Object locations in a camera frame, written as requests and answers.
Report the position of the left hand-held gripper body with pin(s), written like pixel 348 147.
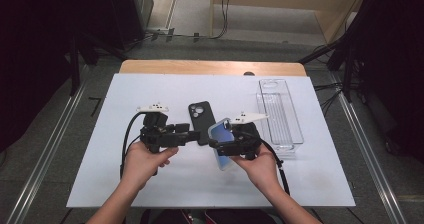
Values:
pixel 156 134

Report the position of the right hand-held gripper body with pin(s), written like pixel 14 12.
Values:
pixel 245 142

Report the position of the smartphone with iridescent screen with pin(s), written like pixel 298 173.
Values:
pixel 220 132

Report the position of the black phone case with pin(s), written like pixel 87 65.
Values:
pixel 203 120

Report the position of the clear plastic bin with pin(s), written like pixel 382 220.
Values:
pixel 283 124

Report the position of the person's left hand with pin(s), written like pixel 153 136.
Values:
pixel 143 164

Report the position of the person's right hand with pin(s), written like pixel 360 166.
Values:
pixel 263 170

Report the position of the white table board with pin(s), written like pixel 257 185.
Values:
pixel 200 190

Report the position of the black table grommet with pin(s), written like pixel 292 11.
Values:
pixel 249 73

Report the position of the person's dark clothing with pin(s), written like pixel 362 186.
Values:
pixel 216 217

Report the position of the black metal stand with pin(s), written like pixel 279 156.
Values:
pixel 348 74
pixel 75 67

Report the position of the dark cabinet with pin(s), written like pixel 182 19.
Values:
pixel 130 14

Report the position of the aluminium floor rail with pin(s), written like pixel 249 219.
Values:
pixel 370 150
pixel 46 150

